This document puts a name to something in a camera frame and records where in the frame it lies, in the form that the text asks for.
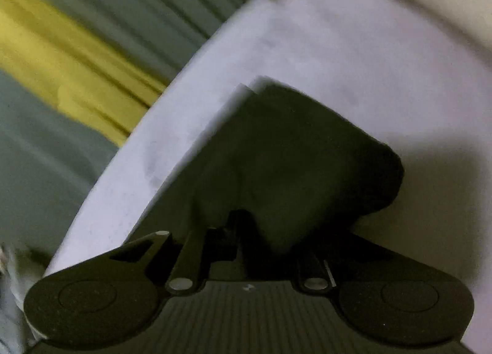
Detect black pants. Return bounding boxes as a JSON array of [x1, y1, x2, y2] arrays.
[[132, 80, 404, 263]]

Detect yellow curtain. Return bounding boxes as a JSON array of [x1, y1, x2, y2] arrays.
[[1, 0, 167, 146]]

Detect grey-green curtain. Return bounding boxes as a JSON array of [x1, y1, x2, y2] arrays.
[[1, 0, 247, 254]]

